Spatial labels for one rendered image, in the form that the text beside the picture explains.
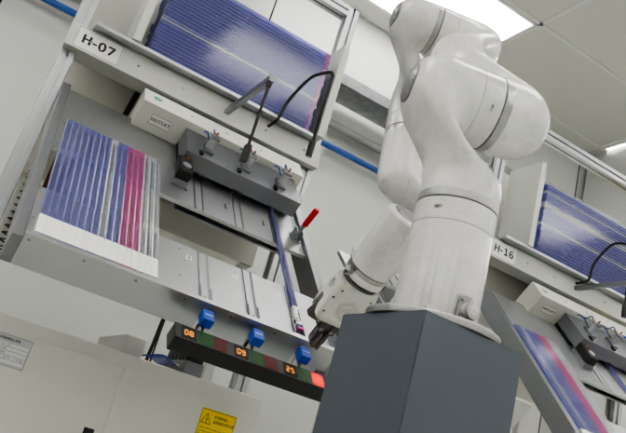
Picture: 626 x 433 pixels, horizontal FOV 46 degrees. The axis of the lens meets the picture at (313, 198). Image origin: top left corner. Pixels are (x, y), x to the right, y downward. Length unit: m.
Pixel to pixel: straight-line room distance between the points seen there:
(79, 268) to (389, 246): 0.56
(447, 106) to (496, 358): 0.36
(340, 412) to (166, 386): 0.80
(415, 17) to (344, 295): 0.56
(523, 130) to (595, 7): 2.94
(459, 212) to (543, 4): 3.09
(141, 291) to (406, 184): 0.54
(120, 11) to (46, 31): 1.40
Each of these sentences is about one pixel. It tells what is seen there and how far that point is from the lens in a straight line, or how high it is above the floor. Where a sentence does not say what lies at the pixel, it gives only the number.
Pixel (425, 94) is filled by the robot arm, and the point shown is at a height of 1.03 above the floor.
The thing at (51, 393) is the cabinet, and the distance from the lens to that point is 1.67.
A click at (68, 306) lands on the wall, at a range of 3.36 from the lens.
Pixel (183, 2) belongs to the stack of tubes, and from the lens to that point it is 2.11.
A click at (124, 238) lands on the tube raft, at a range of 1.48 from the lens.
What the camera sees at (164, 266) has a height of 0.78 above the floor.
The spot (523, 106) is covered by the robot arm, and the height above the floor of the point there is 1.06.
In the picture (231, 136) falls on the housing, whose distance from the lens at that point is 2.03.
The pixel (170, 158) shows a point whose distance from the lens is 1.90.
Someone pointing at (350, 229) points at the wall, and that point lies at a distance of 3.97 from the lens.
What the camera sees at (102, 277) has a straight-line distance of 1.39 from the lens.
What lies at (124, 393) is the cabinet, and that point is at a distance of 1.71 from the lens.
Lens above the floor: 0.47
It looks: 21 degrees up
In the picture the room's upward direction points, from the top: 16 degrees clockwise
